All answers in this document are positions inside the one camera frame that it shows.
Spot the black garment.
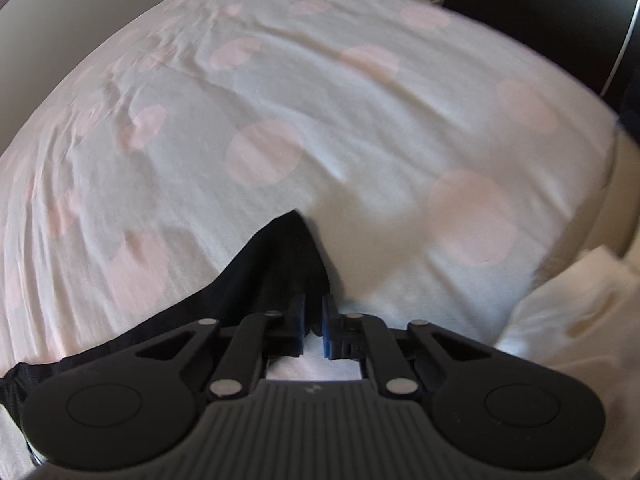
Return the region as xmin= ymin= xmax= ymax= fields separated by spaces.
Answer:
xmin=0 ymin=210 xmax=332 ymax=413

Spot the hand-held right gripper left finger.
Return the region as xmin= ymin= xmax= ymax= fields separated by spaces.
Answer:
xmin=134 ymin=292 xmax=307 ymax=400

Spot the white crumpled cloth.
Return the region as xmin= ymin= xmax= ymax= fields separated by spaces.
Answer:
xmin=495 ymin=247 xmax=640 ymax=386

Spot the pink dotted white bed sheet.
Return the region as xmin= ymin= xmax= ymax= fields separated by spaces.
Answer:
xmin=0 ymin=0 xmax=619 ymax=381

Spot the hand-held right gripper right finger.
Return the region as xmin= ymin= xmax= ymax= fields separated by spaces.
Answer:
xmin=323 ymin=294 xmax=501 ymax=401

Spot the black wardrobe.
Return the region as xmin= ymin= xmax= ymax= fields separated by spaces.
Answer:
xmin=442 ymin=0 xmax=640 ymax=98

